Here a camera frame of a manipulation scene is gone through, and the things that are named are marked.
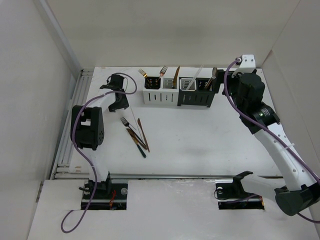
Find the gold fork green handle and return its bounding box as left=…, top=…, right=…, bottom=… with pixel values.
left=138, top=68, right=148, bottom=78

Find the silver spoon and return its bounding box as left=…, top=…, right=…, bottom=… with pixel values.
left=204, top=67, right=218, bottom=90

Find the rose gold fork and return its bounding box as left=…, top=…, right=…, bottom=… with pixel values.
left=156, top=65, right=168, bottom=83

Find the white chopstick long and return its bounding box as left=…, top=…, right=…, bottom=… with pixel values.
left=184, top=68, right=201, bottom=91

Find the gold knife green handle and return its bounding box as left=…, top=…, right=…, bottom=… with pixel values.
left=172, top=65, right=181, bottom=89

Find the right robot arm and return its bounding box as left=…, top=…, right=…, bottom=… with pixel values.
left=212, top=69, right=320, bottom=216

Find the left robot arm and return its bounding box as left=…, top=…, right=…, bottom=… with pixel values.
left=70, top=72, right=137, bottom=199

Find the white utensil container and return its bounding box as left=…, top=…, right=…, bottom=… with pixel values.
left=142, top=76, right=179, bottom=106

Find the copper chopstick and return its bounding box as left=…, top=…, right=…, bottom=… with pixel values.
left=137, top=118, right=150, bottom=153

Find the thin white chopstick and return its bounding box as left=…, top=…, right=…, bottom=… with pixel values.
left=129, top=106, right=140, bottom=134

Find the black utensil container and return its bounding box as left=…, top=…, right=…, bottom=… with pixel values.
left=177, top=77, right=215, bottom=108

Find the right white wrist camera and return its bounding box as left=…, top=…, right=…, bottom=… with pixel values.
left=233, top=54, right=256, bottom=75

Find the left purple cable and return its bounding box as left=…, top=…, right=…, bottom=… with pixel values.
left=60, top=72, right=138, bottom=233

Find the purple cable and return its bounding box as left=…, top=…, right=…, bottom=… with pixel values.
left=60, top=72, right=138, bottom=233
left=223, top=57, right=320, bottom=224

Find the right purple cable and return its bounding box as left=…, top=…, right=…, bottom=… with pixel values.
left=223, top=57, right=320, bottom=224

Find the bronze knife green handle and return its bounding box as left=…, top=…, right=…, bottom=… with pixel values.
left=126, top=128, right=147, bottom=158

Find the aluminium rail front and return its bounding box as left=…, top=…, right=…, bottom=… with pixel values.
left=110, top=173, right=233, bottom=180

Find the aluminium rail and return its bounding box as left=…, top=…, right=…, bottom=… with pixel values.
left=49, top=68, right=94, bottom=180
left=110, top=173, right=233, bottom=180

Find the aluminium rail left side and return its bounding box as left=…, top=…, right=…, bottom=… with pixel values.
left=49, top=68, right=94, bottom=180

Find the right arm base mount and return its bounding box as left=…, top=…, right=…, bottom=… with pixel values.
left=213, top=180, right=265, bottom=210

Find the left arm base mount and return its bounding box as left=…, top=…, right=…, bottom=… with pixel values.
left=79, top=180, right=129, bottom=211

